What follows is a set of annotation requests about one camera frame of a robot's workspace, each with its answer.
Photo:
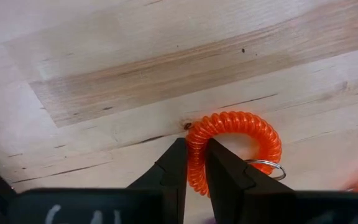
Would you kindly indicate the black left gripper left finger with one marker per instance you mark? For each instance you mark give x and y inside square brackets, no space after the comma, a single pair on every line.
[172,168]

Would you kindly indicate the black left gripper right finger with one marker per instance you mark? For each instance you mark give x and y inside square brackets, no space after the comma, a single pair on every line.
[225,174]

